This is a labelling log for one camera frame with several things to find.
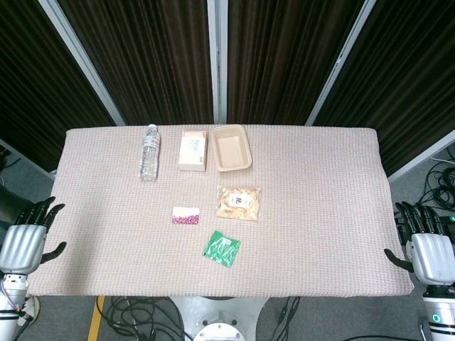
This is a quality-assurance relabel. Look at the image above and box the dark pleated partition panel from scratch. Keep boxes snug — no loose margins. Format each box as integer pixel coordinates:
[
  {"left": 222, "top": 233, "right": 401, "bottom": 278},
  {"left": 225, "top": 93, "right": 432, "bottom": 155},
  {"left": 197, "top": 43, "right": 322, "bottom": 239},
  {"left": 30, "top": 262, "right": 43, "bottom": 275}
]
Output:
[
  {"left": 312, "top": 0, "right": 455, "bottom": 177},
  {"left": 58, "top": 0, "right": 214, "bottom": 125},
  {"left": 0, "top": 0, "right": 118, "bottom": 171},
  {"left": 227, "top": 0, "right": 365, "bottom": 125}
]

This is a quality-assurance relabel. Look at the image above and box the clear snack bag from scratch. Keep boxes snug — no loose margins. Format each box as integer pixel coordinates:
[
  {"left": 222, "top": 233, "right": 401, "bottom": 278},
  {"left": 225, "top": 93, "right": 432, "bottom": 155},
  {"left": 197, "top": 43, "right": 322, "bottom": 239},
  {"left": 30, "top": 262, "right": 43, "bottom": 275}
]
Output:
[{"left": 215, "top": 185, "right": 261, "bottom": 222}]

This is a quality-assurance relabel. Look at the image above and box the clear plastic water bottle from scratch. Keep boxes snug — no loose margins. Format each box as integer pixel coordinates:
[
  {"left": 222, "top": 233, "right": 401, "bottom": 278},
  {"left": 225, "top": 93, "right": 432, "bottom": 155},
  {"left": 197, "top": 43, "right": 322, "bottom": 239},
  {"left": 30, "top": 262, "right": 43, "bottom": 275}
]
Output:
[{"left": 137, "top": 124, "right": 161, "bottom": 183}]

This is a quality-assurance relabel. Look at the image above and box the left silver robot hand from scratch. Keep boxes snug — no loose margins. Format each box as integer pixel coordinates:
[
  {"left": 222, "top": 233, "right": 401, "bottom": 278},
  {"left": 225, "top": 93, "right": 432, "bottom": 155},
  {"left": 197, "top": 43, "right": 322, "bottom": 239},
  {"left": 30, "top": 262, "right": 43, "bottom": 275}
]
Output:
[{"left": 0, "top": 196, "right": 68, "bottom": 275}]

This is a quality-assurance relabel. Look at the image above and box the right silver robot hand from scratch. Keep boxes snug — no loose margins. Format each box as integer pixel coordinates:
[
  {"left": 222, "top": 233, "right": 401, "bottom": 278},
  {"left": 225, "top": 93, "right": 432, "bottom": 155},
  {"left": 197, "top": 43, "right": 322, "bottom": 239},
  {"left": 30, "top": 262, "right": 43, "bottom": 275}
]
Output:
[{"left": 383, "top": 200, "right": 455, "bottom": 286}]

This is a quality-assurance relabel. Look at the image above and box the beige food container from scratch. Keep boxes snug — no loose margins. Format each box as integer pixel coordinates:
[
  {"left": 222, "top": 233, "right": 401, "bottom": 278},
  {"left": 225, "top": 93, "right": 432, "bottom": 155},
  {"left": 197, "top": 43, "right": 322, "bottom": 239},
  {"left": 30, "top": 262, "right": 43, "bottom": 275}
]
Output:
[{"left": 212, "top": 124, "right": 254, "bottom": 173}]

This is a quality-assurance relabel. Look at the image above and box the peach tissue pack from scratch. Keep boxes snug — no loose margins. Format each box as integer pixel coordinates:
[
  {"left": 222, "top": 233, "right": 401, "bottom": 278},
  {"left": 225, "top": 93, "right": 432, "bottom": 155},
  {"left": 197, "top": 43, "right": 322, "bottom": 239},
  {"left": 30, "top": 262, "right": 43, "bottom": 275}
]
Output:
[{"left": 177, "top": 130, "right": 208, "bottom": 173}]

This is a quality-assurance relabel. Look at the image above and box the grey aluminium partition post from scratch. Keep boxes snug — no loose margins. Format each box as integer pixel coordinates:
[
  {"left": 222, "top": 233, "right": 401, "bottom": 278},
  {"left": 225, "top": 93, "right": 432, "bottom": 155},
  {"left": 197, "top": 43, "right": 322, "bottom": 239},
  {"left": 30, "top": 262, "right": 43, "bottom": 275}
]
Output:
[
  {"left": 38, "top": 0, "right": 126, "bottom": 126},
  {"left": 207, "top": 0, "right": 229, "bottom": 125},
  {"left": 304, "top": 0, "right": 378, "bottom": 126}
]

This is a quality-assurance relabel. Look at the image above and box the pink waffle tablecloth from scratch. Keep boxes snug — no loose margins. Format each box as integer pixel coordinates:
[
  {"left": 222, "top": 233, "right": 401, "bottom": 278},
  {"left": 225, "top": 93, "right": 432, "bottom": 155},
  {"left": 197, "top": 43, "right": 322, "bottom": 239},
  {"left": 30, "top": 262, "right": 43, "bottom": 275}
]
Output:
[{"left": 26, "top": 124, "right": 415, "bottom": 298}]

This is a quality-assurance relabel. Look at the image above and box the green foil sachet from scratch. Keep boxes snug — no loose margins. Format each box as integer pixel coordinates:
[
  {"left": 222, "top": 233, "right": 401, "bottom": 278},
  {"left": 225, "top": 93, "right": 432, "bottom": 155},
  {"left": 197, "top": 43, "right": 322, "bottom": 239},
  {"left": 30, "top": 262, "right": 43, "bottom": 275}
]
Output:
[{"left": 203, "top": 229, "right": 242, "bottom": 268}]

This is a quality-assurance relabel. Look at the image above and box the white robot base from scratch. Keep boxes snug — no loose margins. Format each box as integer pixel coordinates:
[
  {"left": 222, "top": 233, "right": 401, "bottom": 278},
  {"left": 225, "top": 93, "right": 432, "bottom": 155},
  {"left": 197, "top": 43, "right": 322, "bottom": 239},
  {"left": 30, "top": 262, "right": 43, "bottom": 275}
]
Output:
[{"left": 170, "top": 296, "right": 271, "bottom": 341}]

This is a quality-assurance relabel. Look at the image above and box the yellow floor tape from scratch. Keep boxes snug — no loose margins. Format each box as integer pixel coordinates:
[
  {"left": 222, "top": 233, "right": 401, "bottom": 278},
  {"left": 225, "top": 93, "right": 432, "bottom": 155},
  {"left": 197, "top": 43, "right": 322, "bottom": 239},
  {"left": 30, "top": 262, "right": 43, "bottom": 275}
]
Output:
[{"left": 87, "top": 296, "right": 107, "bottom": 341}]

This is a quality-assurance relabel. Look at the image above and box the grey aluminium partition rail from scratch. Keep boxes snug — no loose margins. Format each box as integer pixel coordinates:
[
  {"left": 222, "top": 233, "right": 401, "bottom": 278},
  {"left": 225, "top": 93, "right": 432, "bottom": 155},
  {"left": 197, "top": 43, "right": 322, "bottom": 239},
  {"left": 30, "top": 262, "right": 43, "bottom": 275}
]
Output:
[
  {"left": 0, "top": 137, "right": 58, "bottom": 179},
  {"left": 386, "top": 128, "right": 455, "bottom": 184}
]

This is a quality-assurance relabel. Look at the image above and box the black floor cable bundle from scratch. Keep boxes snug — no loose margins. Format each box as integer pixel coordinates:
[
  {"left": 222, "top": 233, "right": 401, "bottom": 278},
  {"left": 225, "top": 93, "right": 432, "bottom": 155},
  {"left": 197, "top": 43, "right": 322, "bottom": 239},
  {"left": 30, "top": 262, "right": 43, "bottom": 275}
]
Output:
[
  {"left": 274, "top": 296, "right": 303, "bottom": 341},
  {"left": 422, "top": 148, "right": 455, "bottom": 214},
  {"left": 95, "top": 296, "right": 186, "bottom": 341}
]

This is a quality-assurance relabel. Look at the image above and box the magenta white patterned packet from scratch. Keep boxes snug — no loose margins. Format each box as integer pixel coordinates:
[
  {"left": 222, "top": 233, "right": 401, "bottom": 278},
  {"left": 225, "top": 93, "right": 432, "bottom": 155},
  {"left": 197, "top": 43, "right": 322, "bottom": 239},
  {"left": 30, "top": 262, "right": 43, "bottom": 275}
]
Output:
[{"left": 171, "top": 206, "right": 201, "bottom": 226}]

